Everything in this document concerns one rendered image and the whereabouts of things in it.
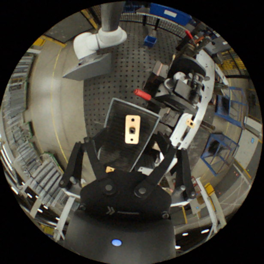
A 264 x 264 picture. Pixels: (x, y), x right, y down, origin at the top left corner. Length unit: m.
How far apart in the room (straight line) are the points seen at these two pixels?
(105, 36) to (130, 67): 0.36
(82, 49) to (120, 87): 0.47
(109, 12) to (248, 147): 8.34
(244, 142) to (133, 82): 8.20
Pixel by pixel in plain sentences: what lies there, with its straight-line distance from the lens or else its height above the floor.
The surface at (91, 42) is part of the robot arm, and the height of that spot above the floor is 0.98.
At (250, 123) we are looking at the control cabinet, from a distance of 8.18.
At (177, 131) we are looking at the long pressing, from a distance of 0.46.
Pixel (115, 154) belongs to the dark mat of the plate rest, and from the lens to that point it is 0.27.
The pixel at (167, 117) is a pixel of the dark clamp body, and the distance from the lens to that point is 0.32.
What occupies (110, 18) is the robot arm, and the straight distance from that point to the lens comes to 0.55.
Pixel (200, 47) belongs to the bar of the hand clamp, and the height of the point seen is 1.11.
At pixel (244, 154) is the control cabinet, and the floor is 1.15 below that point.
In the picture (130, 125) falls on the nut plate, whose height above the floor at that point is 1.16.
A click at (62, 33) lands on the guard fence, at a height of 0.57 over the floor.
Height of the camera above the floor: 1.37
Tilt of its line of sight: 67 degrees down
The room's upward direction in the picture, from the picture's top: 172 degrees counter-clockwise
